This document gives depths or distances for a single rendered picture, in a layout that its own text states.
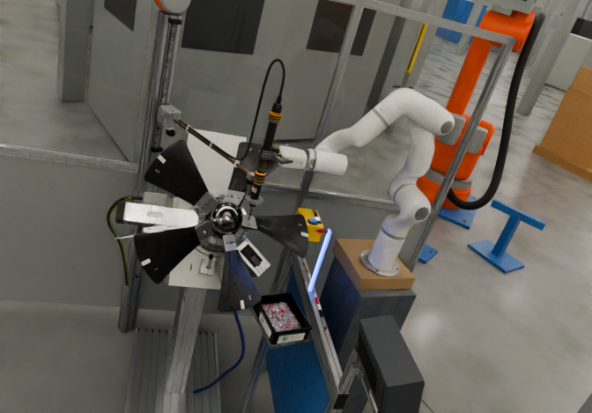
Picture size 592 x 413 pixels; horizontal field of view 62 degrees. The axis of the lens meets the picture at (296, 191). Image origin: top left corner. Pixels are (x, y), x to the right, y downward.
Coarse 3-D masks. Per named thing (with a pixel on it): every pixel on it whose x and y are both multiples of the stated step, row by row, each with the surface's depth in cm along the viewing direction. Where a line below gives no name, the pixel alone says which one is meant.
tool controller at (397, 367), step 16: (368, 320) 155; (384, 320) 155; (368, 336) 149; (384, 336) 149; (400, 336) 149; (368, 352) 147; (384, 352) 143; (400, 352) 143; (368, 368) 148; (384, 368) 139; (400, 368) 139; (416, 368) 138; (368, 384) 150; (384, 384) 135; (400, 384) 134; (416, 384) 135; (384, 400) 137; (400, 400) 137; (416, 400) 138
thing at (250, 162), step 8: (240, 144) 209; (256, 144) 207; (240, 152) 208; (248, 152) 206; (256, 152) 205; (240, 160) 206; (248, 160) 204; (256, 160) 203; (248, 168) 202; (256, 168) 201; (272, 168) 200; (232, 176) 204; (240, 176) 201; (232, 184) 202; (240, 184) 199
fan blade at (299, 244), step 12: (264, 216) 205; (276, 216) 207; (288, 216) 209; (300, 216) 212; (264, 228) 196; (276, 228) 199; (288, 228) 203; (300, 228) 206; (288, 240) 198; (300, 240) 201; (300, 252) 198
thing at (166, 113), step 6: (162, 108) 220; (168, 108) 222; (174, 108) 224; (162, 114) 220; (168, 114) 217; (174, 114) 219; (180, 114) 222; (162, 120) 221; (168, 120) 218; (168, 126) 220; (174, 126) 223
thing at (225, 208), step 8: (216, 208) 188; (224, 208) 190; (232, 208) 191; (208, 216) 198; (216, 216) 189; (224, 216) 190; (232, 216) 191; (240, 216) 191; (216, 224) 187; (224, 224) 188; (232, 224) 189; (240, 224) 190; (216, 232) 198; (224, 232) 189; (232, 232) 199
